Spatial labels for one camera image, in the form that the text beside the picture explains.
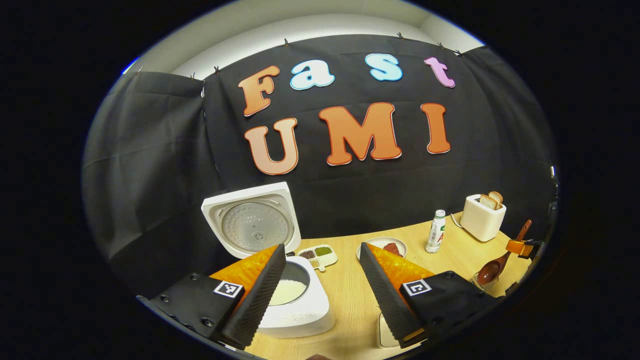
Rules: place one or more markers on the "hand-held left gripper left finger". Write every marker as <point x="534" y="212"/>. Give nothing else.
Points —
<point x="262" y="300"/>

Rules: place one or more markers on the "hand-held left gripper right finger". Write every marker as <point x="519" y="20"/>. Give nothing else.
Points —
<point x="385" y="300"/>

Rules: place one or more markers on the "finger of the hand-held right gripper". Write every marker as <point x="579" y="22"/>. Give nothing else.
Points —
<point x="515" y="247"/>

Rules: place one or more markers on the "white rice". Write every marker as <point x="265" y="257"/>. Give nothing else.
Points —
<point x="287" y="292"/>

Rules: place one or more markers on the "brown wooden spoon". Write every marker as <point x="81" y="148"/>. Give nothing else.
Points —
<point x="490" y="270"/>

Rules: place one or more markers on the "white rice cooker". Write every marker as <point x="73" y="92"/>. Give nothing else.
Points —
<point x="250" y="225"/>

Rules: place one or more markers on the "clear rice container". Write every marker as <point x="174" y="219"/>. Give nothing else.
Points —
<point x="386" y="330"/>

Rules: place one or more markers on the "cream toaster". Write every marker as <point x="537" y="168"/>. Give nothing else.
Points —
<point x="482" y="225"/>

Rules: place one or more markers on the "red meat piece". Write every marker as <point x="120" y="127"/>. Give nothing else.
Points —
<point x="391" y="248"/>

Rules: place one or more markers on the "toast bread slice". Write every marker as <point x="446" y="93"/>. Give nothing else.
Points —
<point x="487" y="201"/>
<point x="497" y="197"/>

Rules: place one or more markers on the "round white plate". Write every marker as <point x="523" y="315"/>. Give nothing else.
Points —
<point x="375" y="243"/>

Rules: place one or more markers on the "divided white grain dish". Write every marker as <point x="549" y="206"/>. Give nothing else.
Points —
<point x="320" y="255"/>

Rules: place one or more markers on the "white drink bottle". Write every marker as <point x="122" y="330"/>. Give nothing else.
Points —
<point x="436" y="232"/>

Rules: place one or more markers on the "black backdrop cloth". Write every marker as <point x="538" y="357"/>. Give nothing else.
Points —
<point x="350" y="200"/>

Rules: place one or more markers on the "long ceiling light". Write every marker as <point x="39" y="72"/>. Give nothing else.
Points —
<point x="131" y="66"/>

